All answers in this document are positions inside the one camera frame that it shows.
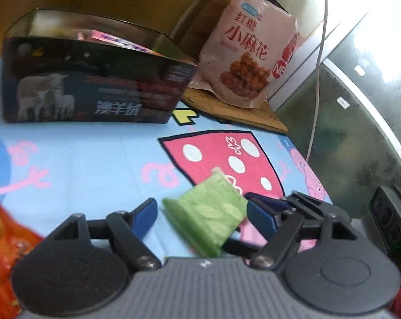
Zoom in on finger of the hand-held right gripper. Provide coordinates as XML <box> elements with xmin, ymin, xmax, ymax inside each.
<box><xmin>222</xmin><ymin>239</ymin><xmax>266</xmax><ymax>258</ymax></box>
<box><xmin>245</xmin><ymin>191</ymin><xmax>350</xmax><ymax>227</ymax></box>

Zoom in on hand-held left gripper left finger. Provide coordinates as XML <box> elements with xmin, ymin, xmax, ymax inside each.
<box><xmin>46</xmin><ymin>198</ymin><xmax>159</xmax><ymax>270</ymax></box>

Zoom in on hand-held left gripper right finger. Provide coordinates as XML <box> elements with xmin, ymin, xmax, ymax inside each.
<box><xmin>246</xmin><ymin>201</ymin><xmax>358</xmax><ymax>270</ymax></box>

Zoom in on green wafer packet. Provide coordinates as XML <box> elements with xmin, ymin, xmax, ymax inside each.
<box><xmin>162</xmin><ymin>168</ymin><xmax>248</xmax><ymax>257</ymax></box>

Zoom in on black sheep print box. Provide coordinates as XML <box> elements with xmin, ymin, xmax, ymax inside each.
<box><xmin>1</xmin><ymin>8</ymin><xmax>199</xmax><ymax>124</ymax></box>

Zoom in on printed blanket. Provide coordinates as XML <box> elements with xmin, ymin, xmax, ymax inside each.
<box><xmin>0</xmin><ymin>58</ymin><xmax>334</xmax><ymax>319</ymax></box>

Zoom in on grey metal cabinet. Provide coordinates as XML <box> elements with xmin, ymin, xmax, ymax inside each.
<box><xmin>267</xmin><ymin>0</ymin><xmax>401</xmax><ymax>221</ymax></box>

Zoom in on brown woven mat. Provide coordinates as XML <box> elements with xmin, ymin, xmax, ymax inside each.
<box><xmin>181</xmin><ymin>88</ymin><xmax>288</xmax><ymax>134</ymax></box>

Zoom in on red snack packet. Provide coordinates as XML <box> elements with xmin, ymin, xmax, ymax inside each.
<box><xmin>0</xmin><ymin>199</ymin><xmax>44</xmax><ymax>319</ymax></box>

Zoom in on pink snack bag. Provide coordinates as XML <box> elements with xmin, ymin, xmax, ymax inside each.
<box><xmin>189</xmin><ymin>0</ymin><xmax>302</xmax><ymax>110</ymax></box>

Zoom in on brown chair back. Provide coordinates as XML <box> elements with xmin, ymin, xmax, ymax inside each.
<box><xmin>169</xmin><ymin>0</ymin><xmax>236</xmax><ymax>45</ymax></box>

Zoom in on white cable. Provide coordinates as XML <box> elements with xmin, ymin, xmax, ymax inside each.
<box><xmin>305</xmin><ymin>0</ymin><xmax>331</xmax><ymax>163</ymax></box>

